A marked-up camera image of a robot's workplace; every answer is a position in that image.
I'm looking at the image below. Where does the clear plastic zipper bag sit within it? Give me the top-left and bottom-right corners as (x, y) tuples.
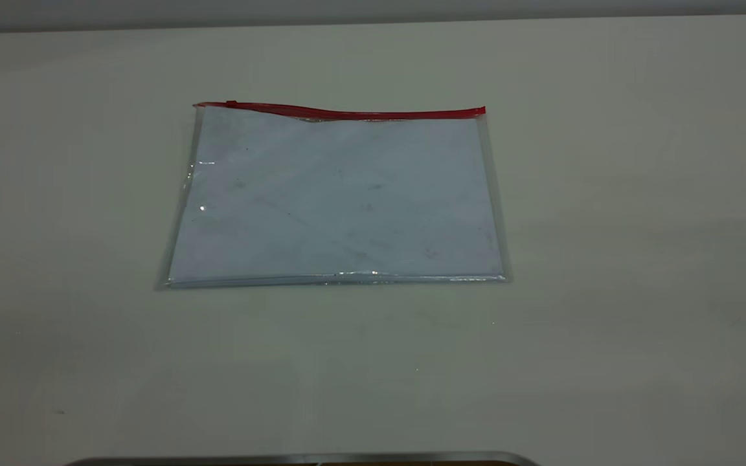
(155, 100), (512, 290)

